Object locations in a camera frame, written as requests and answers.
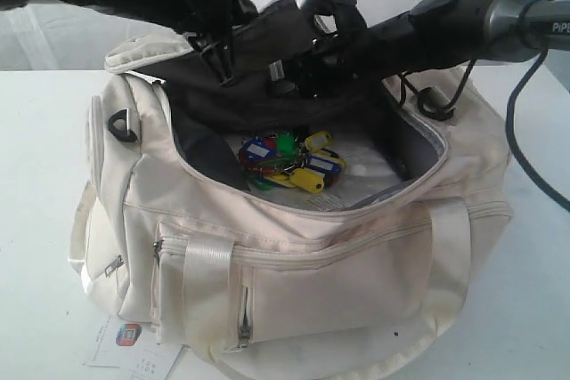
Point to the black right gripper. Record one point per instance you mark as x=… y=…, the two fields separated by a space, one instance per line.
x=350 y=52

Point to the colourful key tag bunch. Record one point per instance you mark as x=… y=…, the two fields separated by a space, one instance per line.
x=291 y=160

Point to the cream fabric duffel bag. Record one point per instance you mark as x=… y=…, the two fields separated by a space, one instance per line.
x=169 y=233

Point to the clear plastic package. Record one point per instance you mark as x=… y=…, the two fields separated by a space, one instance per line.
x=366 y=175

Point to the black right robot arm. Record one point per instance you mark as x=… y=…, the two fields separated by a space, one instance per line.
x=434 y=34

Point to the white paper hang tag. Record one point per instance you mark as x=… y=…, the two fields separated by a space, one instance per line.
x=132 y=349

